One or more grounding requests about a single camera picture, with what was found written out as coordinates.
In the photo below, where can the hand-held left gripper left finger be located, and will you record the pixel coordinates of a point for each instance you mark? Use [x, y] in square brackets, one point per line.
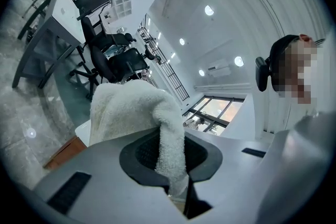
[110, 191]

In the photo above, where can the black mezzanine railing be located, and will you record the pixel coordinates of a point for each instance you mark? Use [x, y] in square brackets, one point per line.
[168, 68]

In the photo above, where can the black office chair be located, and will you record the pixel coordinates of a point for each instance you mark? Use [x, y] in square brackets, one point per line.
[105, 65]
[92, 31]

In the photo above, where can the white air conditioner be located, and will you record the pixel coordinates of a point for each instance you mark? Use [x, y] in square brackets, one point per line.
[219, 68]

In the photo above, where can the person's head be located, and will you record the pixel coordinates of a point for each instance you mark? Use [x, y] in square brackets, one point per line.
[296, 70]

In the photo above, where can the grey table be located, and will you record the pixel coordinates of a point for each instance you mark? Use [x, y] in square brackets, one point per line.
[63, 23]

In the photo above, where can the round ceiling light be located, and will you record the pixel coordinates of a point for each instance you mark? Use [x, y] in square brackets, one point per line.
[201, 72]
[238, 61]
[182, 41]
[209, 10]

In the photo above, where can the black head-worn camera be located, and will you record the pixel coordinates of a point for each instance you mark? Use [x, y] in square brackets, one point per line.
[262, 73]

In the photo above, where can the white fluffy cloth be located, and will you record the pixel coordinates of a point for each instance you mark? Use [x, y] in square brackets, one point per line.
[126, 112]

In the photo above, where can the wooden cabinet door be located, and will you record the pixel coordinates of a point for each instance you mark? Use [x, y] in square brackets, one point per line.
[68, 152]

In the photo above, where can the large dark framed window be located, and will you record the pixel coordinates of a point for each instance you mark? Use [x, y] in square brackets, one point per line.
[215, 112]

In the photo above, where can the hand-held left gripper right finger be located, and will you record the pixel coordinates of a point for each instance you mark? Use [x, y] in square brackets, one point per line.
[231, 181]

